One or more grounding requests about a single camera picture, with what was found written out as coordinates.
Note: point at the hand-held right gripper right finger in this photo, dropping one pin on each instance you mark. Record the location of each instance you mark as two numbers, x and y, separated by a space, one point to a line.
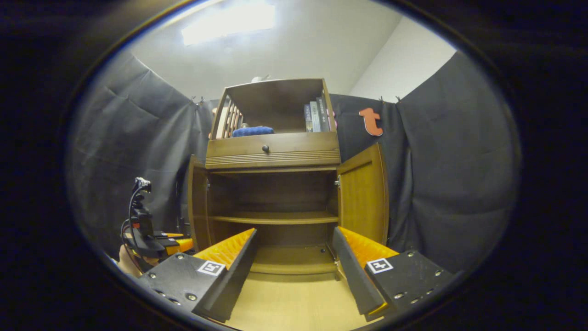
353 280

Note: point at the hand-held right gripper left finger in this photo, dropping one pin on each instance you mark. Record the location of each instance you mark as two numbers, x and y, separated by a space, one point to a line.
236 280

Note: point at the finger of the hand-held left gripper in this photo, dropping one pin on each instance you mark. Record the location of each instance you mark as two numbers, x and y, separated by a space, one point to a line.
170 234
181 244

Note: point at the wooden shoe cabinet door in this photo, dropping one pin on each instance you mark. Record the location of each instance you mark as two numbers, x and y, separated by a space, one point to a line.
198 207
363 197

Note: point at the wooden double-door shoe cabinet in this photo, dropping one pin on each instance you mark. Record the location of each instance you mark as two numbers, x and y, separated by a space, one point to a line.
275 105

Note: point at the wooden inner shelf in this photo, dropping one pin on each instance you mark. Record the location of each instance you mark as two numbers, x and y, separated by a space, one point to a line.
275 217

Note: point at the blue folded cloth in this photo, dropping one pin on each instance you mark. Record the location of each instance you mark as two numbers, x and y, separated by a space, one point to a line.
252 131

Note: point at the black backdrop cloth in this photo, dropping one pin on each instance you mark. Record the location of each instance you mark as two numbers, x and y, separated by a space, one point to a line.
459 184

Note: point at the wooden drawer front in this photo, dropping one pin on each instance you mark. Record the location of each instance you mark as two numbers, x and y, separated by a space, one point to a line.
298 147

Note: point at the dark blue book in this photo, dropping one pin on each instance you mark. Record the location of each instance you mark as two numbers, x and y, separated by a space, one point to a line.
308 119

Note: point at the grey book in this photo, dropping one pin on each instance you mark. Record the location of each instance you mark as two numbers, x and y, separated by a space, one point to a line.
315 117

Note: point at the small white object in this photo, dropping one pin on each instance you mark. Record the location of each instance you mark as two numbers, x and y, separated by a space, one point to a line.
259 79

